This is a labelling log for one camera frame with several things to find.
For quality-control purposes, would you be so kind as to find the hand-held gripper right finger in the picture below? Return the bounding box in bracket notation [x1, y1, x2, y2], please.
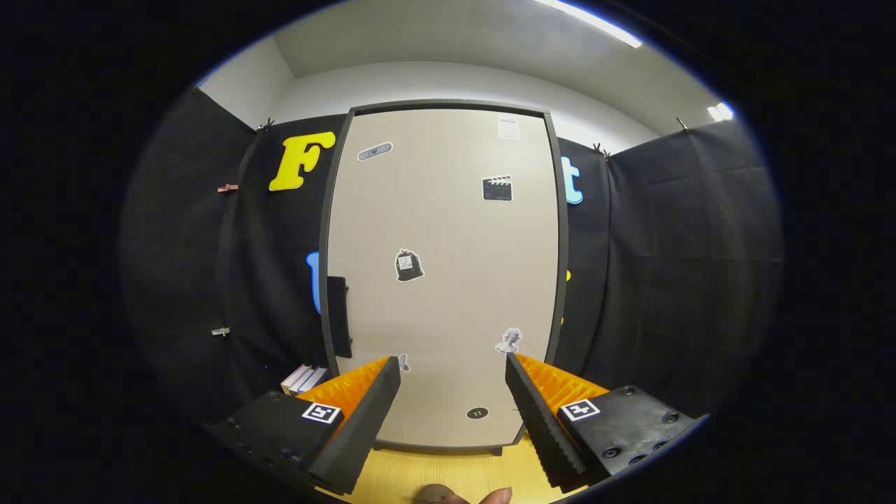
[505, 352, 708, 491]

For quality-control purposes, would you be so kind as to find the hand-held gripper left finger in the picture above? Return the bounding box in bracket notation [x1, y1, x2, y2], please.
[206, 356, 402, 496]

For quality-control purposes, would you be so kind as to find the black door handle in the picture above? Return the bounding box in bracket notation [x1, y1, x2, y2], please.
[327, 276, 353, 359]

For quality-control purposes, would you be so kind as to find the grey shoe cabinet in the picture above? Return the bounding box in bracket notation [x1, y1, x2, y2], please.
[318, 100, 569, 456]

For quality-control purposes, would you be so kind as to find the colourful spine book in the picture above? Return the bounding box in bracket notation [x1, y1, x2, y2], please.
[281, 364, 313, 396]

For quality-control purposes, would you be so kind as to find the black backdrop cloth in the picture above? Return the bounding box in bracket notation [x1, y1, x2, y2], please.
[119, 87, 783, 435]

